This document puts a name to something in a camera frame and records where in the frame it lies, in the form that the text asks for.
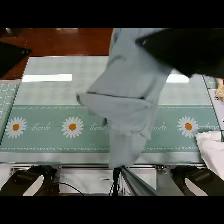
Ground silver frame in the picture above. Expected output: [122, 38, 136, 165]
[0, 162, 224, 197]

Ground beige garment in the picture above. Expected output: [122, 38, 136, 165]
[214, 77, 224, 102]

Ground light blue shirt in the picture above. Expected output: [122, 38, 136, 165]
[75, 27, 174, 169]

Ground black cable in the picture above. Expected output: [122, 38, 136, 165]
[111, 166, 122, 197]
[53, 181, 85, 197]

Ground white garment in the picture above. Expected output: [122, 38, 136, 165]
[194, 130, 224, 181]

